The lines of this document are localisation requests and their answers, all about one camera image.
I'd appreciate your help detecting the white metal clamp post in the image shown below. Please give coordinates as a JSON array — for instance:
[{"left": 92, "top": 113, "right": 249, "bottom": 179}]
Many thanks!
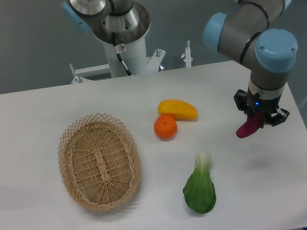
[{"left": 181, "top": 40, "right": 193, "bottom": 68}]

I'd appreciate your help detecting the orange tangerine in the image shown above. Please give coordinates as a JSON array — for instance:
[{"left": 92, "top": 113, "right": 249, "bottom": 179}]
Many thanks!
[{"left": 153, "top": 114, "right": 178, "bottom": 140}]

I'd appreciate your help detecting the green bok choy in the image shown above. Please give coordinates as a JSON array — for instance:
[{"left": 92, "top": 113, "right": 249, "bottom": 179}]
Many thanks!
[{"left": 183, "top": 151, "right": 216, "bottom": 214}]

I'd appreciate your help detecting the oval woven wicker basket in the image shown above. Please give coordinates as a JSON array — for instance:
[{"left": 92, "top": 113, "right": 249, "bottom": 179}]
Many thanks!
[{"left": 57, "top": 113, "right": 141, "bottom": 212}]

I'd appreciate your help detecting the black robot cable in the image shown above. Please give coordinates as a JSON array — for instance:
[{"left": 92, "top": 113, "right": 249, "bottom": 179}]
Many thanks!
[{"left": 110, "top": 30, "right": 134, "bottom": 78}]

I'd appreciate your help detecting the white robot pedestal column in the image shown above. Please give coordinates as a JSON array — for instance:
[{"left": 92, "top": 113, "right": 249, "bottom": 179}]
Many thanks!
[{"left": 103, "top": 37, "right": 148, "bottom": 78}]

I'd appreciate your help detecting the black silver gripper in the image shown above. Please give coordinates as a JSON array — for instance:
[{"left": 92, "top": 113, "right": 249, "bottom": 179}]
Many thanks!
[{"left": 234, "top": 79, "right": 290, "bottom": 128}]

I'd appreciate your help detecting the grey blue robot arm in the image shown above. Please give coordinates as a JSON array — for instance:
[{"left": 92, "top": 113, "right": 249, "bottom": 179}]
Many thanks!
[{"left": 61, "top": 0, "right": 298, "bottom": 129}]

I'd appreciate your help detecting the white metal base bracket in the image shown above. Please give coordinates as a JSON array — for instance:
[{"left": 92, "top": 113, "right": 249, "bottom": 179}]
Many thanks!
[{"left": 70, "top": 48, "right": 166, "bottom": 84}]

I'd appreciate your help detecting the yellow mango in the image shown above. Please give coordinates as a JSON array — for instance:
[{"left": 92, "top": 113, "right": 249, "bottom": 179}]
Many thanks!
[{"left": 157, "top": 99, "right": 198, "bottom": 121}]

